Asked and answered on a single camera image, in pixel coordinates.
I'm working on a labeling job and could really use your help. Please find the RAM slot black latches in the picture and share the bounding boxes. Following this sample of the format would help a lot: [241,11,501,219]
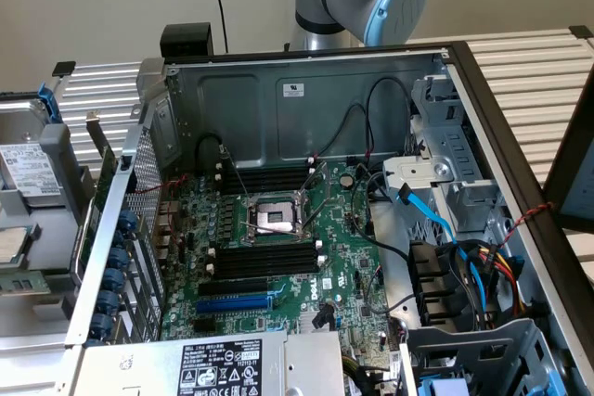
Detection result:
[215,257,321,275]
[215,243,319,259]

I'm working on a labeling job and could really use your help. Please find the RAM slot white latches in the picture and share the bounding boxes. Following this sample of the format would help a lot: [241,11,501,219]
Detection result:
[206,238,325,268]
[205,254,326,284]

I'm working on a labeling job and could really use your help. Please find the silver CPU socket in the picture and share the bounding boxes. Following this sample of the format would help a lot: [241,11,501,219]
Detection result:
[240,192,313,247]

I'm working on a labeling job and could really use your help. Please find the black open PC case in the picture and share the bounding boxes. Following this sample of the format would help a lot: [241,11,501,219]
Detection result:
[64,41,594,396]

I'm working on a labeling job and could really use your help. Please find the green motherboard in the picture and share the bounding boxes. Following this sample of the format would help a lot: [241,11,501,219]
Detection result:
[160,160,405,372]

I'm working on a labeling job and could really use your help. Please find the long black expansion slot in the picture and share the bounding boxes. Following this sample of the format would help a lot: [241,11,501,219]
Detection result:
[198,276,270,299]

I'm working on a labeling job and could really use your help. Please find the blue expansion slot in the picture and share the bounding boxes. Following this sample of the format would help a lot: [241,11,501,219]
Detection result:
[194,295,274,315]

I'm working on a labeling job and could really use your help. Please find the silver finned heatsink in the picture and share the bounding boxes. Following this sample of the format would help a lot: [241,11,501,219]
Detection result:
[298,310,341,335]

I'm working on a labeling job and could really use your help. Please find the silver disk bay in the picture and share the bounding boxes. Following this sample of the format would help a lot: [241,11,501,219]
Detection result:
[410,74,510,239]

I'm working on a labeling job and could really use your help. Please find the black plastic shroud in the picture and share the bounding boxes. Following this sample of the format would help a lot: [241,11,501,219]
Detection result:
[407,238,471,328]

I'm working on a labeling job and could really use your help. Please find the black box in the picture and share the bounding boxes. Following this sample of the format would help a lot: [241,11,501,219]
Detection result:
[160,23,214,58]

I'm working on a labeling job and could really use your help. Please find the blue card clip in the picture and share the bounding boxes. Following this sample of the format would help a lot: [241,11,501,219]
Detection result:
[116,209,138,234]
[96,288,120,313]
[102,268,125,291]
[108,247,130,271]
[90,311,113,336]

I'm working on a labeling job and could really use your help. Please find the green graphics card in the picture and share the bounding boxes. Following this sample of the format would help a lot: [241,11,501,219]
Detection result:
[69,109,118,276]

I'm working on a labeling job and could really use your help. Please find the silver power supply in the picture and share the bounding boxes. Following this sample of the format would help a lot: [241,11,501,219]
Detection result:
[69,329,345,396]

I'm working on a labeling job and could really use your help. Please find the blue plastic block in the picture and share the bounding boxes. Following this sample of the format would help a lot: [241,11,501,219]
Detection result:
[419,377,471,396]

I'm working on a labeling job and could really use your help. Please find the grey drive cage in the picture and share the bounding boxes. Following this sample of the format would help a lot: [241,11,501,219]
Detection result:
[399,317,570,396]

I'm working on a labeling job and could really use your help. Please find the silver hard disk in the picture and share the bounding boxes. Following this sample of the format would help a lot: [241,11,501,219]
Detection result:
[0,97,66,207]

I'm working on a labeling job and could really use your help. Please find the black framed panel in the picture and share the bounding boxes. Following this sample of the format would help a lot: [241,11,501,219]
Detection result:
[541,84,594,233]

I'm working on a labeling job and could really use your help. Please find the silver CPU chip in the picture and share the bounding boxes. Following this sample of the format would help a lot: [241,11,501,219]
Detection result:
[0,224,42,263]

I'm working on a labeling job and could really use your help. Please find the silver socket cover frame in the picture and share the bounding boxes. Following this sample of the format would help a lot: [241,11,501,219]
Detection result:
[296,161,331,230]

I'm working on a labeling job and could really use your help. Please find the long black wire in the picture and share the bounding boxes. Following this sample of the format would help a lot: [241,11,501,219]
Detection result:
[349,163,412,259]

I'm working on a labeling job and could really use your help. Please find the thin black wire loop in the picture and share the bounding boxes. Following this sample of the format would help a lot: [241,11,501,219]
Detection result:
[319,102,373,161]
[365,75,414,159]

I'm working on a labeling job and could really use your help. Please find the thick short black wire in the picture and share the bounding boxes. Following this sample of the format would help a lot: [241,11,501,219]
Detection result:
[196,131,229,170]

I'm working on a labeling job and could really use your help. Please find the silver drive bracket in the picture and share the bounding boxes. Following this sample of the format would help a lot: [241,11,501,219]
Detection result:
[382,154,455,193]

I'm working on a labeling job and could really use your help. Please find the red black twisted wire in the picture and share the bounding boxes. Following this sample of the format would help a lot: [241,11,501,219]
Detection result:
[137,173,190,198]
[495,200,557,251]

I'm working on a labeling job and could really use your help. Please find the blue flat wire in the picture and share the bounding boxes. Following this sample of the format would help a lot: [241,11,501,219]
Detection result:
[396,184,496,326]

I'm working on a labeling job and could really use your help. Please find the black angled wire plug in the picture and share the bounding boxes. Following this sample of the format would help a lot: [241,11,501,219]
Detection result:
[313,303,336,331]

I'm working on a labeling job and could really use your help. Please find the black camera cable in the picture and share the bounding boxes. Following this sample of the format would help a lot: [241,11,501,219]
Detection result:
[210,0,230,55]

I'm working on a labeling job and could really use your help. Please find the yellow red black wire bundle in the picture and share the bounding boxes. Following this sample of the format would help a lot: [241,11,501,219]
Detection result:
[466,240,528,321]

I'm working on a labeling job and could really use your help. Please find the blue disk bracket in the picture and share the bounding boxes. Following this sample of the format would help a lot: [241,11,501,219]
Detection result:
[38,82,64,124]

